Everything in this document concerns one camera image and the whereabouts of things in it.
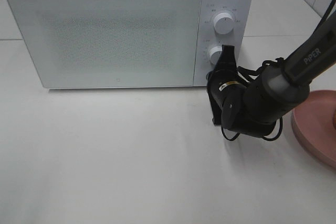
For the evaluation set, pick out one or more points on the upper white microwave knob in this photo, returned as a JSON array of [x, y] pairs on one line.
[[223, 22]]

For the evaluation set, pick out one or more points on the lower white microwave knob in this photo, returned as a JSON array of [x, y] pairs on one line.
[[214, 54]]

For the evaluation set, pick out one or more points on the burger with lettuce and tomato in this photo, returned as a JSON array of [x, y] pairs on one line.
[[334, 120]]

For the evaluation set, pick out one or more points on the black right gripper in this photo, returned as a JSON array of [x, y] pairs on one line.
[[225, 89]]

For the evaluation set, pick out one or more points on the pink round plate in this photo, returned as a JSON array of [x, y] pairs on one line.
[[312, 125]]

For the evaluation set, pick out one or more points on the white microwave knob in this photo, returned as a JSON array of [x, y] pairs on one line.
[[223, 22], [214, 54]]

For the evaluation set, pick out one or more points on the white microwave door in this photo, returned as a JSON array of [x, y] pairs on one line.
[[110, 43]]

